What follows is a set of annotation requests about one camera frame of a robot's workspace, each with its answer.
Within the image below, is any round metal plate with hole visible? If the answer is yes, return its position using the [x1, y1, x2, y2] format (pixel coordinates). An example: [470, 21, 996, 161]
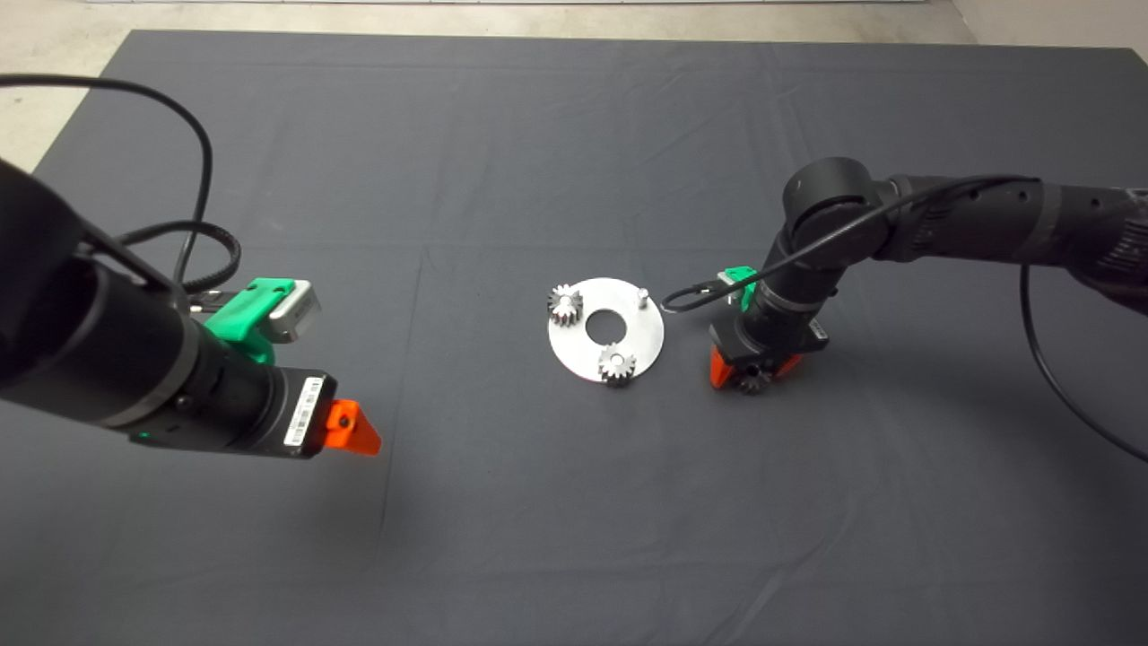
[547, 277, 665, 385]

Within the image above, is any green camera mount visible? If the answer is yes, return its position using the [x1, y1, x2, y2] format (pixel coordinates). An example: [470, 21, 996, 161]
[203, 278, 297, 366]
[725, 266, 760, 312]

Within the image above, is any dark grey table cloth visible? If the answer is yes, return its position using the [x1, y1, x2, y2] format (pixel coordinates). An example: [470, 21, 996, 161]
[0, 30, 1148, 646]

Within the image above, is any braided black left cable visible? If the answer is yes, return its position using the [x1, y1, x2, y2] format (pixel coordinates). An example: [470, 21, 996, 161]
[117, 221, 243, 310]

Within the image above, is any left silver camera box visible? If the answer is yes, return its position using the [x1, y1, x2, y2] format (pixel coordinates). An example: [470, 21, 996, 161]
[269, 280, 321, 344]

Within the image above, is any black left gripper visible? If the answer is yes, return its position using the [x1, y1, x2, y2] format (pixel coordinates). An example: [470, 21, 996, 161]
[130, 334, 383, 459]

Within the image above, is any black right camera cable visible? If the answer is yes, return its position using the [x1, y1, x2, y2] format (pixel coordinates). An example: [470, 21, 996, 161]
[660, 175, 1148, 465]

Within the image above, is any right green camera mount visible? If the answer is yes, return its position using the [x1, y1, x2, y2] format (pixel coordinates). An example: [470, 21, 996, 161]
[725, 266, 760, 312]

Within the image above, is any thin black left cable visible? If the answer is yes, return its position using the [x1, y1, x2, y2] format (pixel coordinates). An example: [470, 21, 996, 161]
[0, 75, 213, 284]

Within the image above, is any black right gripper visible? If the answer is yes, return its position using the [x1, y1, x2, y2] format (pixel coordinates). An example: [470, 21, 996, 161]
[709, 303, 831, 390]

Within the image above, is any left green camera mount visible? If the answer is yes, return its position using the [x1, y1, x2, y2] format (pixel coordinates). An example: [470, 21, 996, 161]
[203, 278, 297, 366]

